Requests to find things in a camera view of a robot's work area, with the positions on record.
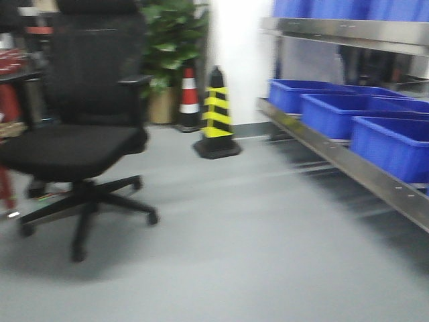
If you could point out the blue plastic bin middle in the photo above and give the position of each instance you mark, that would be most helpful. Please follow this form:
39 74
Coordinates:
332 115

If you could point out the red white traffic cone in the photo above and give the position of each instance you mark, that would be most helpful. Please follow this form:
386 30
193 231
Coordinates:
189 108

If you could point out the black office chair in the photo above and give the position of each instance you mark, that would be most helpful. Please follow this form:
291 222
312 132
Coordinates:
94 82

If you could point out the blue plastic bin far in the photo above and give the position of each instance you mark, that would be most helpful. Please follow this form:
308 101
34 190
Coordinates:
286 94

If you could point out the blue plastic bin near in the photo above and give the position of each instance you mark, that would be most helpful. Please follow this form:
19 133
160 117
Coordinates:
397 146

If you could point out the yellow black traffic cone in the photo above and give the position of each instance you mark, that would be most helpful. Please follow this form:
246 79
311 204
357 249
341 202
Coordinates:
217 131

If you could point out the green potted plant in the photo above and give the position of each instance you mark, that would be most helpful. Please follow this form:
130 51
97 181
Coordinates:
172 40

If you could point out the steel shelf rack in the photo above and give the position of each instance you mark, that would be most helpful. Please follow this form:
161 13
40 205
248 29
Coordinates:
402 37

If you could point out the blue plastic bin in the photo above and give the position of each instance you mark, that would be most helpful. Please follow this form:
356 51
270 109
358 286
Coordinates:
286 94
332 115
397 146

